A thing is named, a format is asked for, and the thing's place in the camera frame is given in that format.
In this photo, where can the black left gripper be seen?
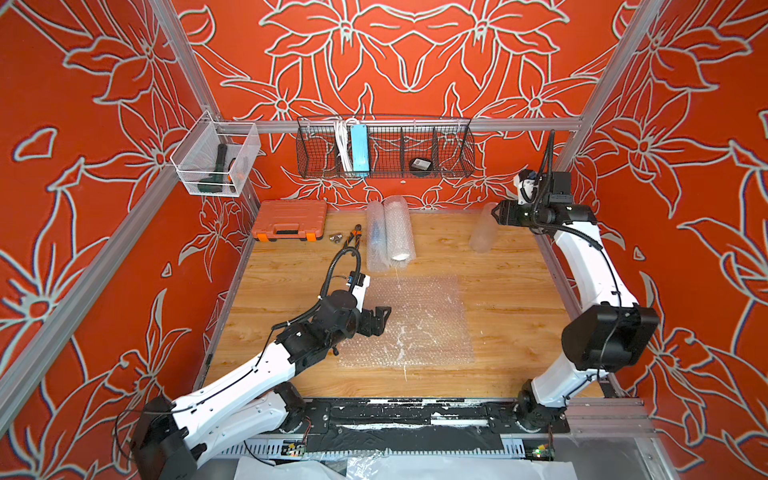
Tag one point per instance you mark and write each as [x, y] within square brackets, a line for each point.
[380, 321]

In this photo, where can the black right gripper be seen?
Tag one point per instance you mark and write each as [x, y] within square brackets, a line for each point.
[508, 212]

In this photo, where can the bubble wrap sheet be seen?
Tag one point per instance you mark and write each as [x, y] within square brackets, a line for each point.
[427, 326]

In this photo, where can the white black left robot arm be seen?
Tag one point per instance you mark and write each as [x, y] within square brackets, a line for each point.
[174, 438]

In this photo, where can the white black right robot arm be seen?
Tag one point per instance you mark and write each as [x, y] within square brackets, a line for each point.
[612, 329]

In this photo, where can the bubble wrap roll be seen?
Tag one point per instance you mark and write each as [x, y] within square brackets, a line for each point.
[400, 246]

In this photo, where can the orange black pliers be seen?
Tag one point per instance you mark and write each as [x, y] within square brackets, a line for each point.
[353, 240]

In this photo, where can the orange plastic tool case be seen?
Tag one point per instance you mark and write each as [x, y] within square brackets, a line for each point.
[302, 219]

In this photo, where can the light blue box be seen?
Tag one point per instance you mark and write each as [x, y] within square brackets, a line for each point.
[360, 149]

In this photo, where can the dark green screwdriver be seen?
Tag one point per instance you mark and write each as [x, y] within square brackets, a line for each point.
[215, 181]

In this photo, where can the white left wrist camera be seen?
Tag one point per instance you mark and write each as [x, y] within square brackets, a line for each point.
[359, 285]

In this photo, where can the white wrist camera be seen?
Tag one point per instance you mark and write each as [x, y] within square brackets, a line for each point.
[359, 285]
[526, 182]

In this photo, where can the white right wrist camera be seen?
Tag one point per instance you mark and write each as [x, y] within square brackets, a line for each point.
[526, 182]

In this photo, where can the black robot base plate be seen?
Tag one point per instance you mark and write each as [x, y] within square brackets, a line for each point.
[322, 415]

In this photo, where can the black wire wall basket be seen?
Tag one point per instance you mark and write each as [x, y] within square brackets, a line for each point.
[323, 146]

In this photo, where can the clear acrylic wall box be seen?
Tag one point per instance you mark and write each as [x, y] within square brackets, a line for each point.
[195, 156]

